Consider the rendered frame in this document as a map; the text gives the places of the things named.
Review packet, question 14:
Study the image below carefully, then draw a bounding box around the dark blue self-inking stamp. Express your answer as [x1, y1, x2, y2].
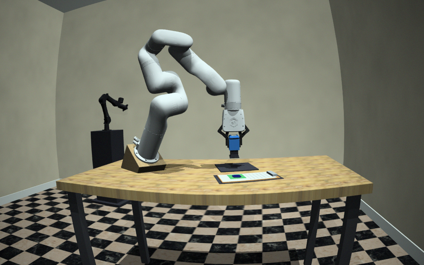
[228, 134, 240, 158]

